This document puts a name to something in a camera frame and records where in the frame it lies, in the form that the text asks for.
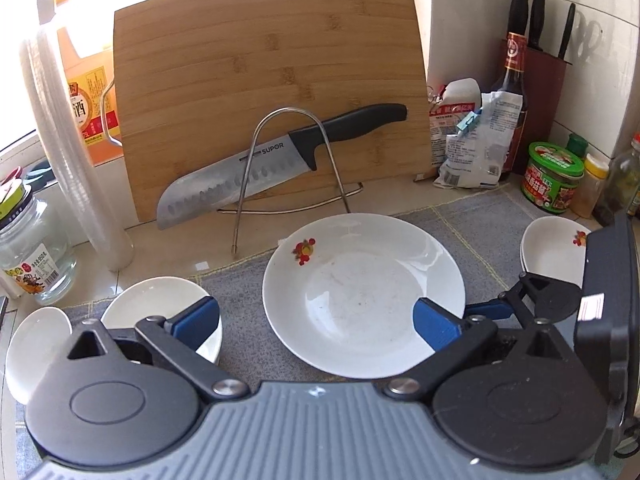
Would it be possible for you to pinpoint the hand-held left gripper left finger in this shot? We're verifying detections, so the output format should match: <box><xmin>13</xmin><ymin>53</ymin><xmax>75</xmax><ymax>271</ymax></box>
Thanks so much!
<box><xmin>67</xmin><ymin>296</ymin><xmax>249</xmax><ymax>403</ymax></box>

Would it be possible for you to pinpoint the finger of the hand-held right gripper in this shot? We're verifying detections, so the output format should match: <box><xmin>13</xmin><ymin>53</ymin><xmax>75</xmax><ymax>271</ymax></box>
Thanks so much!
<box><xmin>465</xmin><ymin>274</ymin><xmax>551</xmax><ymax>321</ymax></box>

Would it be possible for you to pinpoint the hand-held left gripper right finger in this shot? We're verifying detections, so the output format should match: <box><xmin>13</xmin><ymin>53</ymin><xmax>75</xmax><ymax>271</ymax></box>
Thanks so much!
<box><xmin>382</xmin><ymin>297</ymin><xmax>566</xmax><ymax>403</ymax></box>

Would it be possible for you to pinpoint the white ceramic bowl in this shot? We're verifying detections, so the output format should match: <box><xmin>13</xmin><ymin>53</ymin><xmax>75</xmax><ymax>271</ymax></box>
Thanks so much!
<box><xmin>100</xmin><ymin>276</ymin><xmax>223</xmax><ymax>366</ymax></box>
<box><xmin>5</xmin><ymin>306</ymin><xmax>73</xmax><ymax>406</ymax></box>

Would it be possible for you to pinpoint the small white bowl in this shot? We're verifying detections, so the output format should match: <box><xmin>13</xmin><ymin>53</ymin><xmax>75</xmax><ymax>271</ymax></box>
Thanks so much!
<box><xmin>520</xmin><ymin>216</ymin><xmax>592</xmax><ymax>286</ymax></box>

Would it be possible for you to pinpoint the grey checked dish mat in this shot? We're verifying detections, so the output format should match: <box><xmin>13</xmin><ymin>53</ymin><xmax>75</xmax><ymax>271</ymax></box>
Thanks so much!
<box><xmin>10</xmin><ymin>191</ymin><xmax>601</xmax><ymax>426</ymax></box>

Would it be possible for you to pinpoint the green lid sauce jar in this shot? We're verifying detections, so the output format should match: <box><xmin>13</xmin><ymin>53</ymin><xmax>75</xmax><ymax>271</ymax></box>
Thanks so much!
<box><xmin>520</xmin><ymin>141</ymin><xmax>586</xmax><ymax>215</ymax></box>

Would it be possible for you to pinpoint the yellow lid spice jar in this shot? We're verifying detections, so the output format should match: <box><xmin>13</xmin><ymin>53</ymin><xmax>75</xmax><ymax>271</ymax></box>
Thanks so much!
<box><xmin>570</xmin><ymin>154</ymin><xmax>611</xmax><ymax>219</ymax></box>

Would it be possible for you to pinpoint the clear bottle with red cap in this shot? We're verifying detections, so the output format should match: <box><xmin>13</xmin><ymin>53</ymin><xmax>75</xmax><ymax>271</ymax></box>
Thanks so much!
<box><xmin>595</xmin><ymin>132</ymin><xmax>640</xmax><ymax>226</ymax></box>

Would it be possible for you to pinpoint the white printed plastic bag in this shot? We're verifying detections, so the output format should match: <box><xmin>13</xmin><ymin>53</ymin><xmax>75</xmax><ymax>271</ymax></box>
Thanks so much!
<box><xmin>439</xmin><ymin>91</ymin><xmax>523</xmax><ymax>190</ymax></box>

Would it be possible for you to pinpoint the clear glass jar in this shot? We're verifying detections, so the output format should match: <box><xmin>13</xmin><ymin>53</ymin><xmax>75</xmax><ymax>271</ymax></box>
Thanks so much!
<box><xmin>0</xmin><ymin>178</ymin><xmax>78</xmax><ymax>306</ymax></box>

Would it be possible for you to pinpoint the white red printed bag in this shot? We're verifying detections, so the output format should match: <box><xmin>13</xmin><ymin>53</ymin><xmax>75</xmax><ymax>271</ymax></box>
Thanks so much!
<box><xmin>429</xmin><ymin>79</ymin><xmax>483</xmax><ymax>168</ymax></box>

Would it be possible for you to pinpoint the large plastic wrap roll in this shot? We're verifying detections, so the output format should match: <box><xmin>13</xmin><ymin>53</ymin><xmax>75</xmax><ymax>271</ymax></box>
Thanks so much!
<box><xmin>20</xmin><ymin>25</ymin><xmax>136</xmax><ymax>271</ymax></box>

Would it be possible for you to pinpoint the dark red knife block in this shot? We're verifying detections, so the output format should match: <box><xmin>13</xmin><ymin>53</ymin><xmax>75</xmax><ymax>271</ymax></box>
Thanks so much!
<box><xmin>500</xmin><ymin>37</ymin><xmax>573</xmax><ymax>176</ymax></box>

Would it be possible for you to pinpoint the grey blue lid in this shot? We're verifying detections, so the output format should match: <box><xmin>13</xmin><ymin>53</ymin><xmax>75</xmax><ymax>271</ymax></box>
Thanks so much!
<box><xmin>22</xmin><ymin>159</ymin><xmax>53</xmax><ymax>186</ymax></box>

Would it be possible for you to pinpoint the dark soy sauce bottle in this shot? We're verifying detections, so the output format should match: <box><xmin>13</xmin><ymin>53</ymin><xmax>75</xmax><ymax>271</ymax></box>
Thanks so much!
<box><xmin>487</xmin><ymin>32</ymin><xmax>528</xmax><ymax>183</ymax></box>

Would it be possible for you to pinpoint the orange cooking oil jug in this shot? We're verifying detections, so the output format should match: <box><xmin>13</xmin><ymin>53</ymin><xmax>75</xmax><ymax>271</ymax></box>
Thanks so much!
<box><xmin>55</xmin><ymin>0</ymin><xmax>123</xmax><ymax>166</ymax></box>

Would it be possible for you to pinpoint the bamboo cutting board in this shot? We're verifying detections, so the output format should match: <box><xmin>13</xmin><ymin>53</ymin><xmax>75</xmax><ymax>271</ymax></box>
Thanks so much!
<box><xmin>112</xmin><ymin>0</ymin><xmax>433</xmax><ymax>223</ymax></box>

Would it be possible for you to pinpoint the black handled kitchen knife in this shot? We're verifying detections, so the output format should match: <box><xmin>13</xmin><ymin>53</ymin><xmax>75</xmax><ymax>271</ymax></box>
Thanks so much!
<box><xmin>156</xmin><ymin>103</ymin><xmax>408</xmax><ymax>231</ymax></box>

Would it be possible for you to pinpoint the metal wire rack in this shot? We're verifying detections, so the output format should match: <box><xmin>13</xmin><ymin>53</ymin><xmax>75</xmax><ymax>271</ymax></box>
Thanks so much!
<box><xmin>217</xmin><ymin>107</ymin><xmax>363</xmax><ymax>256</ymax></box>

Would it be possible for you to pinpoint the black knife handle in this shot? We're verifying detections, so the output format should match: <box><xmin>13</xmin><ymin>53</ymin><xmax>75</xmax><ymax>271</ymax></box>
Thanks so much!
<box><xmin>528</xmin><ymin>0</ymin><xmax>546</xmax><ymax>53</ymax></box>
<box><xmin>506</xmin><ymin>0</ymin><xmax>529</xmax><ymax>41</ymax></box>
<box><xmin>556</xmin><ymin>2</ymin><xmax>577</xmax><ymax>62</ymax></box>

